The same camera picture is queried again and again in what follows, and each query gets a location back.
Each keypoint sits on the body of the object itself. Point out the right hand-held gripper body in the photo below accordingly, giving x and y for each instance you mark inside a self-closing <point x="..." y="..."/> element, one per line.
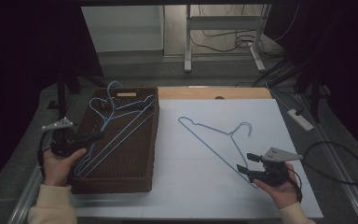
<point x="273" y="175"/>

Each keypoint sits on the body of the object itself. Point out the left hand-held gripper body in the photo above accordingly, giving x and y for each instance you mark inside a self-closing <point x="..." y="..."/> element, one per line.
<point x="62" y="143"/>

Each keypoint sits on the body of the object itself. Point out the brown woven basket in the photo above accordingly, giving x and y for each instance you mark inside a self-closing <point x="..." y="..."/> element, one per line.
<point x="130" y="155"/>

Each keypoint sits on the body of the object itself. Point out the person's right hand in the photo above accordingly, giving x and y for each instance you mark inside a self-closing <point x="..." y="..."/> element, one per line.
<point x="284" y="194"/>

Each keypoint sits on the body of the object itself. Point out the person's left hand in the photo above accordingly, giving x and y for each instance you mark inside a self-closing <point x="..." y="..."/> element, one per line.
<point x="57" y="169"/>

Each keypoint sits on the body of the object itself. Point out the black metal stand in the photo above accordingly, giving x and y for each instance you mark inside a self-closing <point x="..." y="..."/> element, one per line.
<point x="315" y="96"/>
<point x="61" y="93"/>

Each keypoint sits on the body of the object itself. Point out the white power strip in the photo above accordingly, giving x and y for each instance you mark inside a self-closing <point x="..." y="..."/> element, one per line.
<point x="301" y="121"/>

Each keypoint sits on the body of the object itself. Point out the white table mat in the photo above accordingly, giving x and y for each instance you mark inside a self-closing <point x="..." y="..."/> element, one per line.
<point x="183" y="186"/>

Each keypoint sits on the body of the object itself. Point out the black plug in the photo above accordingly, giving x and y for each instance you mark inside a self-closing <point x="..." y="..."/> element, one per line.
<point x="299" y="112"/>

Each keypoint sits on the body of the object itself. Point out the dark curtain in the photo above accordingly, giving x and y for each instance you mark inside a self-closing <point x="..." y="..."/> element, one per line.
<point x="18" y="62"/>
<point x="348" y="62"/>

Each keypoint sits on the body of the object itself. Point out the white cabinet panel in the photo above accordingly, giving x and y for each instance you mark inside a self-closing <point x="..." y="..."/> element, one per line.
<point x="122" y="28"/>

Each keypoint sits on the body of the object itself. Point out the metal floor rail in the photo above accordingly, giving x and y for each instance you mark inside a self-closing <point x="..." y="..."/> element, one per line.
<point x="348" y="183"/>
<point x="28" y="196"/>

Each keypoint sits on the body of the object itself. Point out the white metal desk frame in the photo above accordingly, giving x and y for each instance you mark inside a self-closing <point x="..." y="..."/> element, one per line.
<point x="223" y="22"/>

